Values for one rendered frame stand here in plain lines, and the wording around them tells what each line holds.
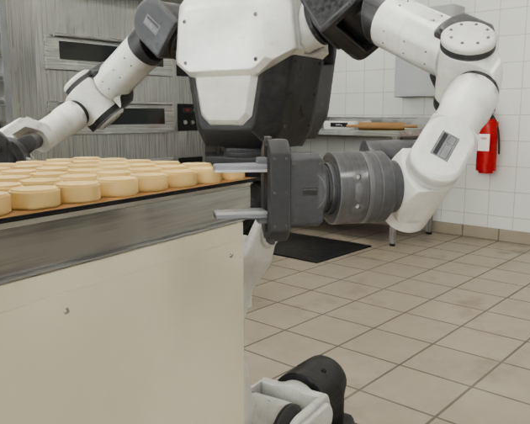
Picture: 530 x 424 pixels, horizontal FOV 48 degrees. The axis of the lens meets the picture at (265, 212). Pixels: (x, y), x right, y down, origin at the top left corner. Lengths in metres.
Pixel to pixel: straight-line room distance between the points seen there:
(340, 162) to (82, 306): 0.33
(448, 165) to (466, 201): 4.49
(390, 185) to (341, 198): 0.06
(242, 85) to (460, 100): 0.44
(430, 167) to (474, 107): 0.17
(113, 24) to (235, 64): 3.57
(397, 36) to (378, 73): 4.55
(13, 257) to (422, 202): 0.46
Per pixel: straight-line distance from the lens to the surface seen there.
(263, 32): 1.11
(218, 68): 1.16
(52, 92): 4.36
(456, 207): 5.27
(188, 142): 5.07
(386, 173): 0.71
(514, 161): 5.06
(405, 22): 1.02
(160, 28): 1.32
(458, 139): 0.77
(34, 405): 0.69
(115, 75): 1.45
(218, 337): 0.91
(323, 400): 1.50
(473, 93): 0.87
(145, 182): 0.76
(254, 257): 1.14
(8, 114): 2.54
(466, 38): 0.93
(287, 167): 0.68
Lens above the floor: 1.00
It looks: 9 degrees down
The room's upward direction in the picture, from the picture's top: straight up
